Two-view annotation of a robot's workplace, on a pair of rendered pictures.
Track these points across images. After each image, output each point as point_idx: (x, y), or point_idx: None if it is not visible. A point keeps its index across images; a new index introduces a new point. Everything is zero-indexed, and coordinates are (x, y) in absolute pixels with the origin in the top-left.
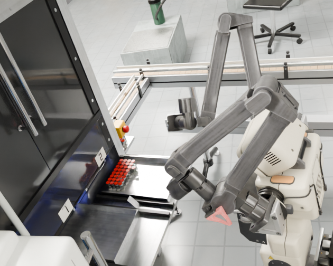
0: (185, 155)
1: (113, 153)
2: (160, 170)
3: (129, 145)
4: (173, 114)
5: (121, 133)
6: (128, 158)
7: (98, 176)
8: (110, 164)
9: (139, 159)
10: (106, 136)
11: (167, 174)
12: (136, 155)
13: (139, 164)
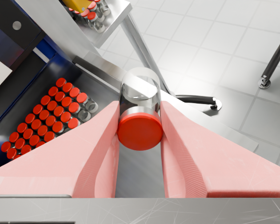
0: None
1: (59, 50)
2: (145, 152)
3: (110, 27)
4: (34, 205)
5: (75, 2)
6: (86, 73)
7: (20, 99)
8: (53, 74)
9: (108, 88)
10: (2, 18)
11: (154, 179)
12: (105, 74)
13: (106, 102)
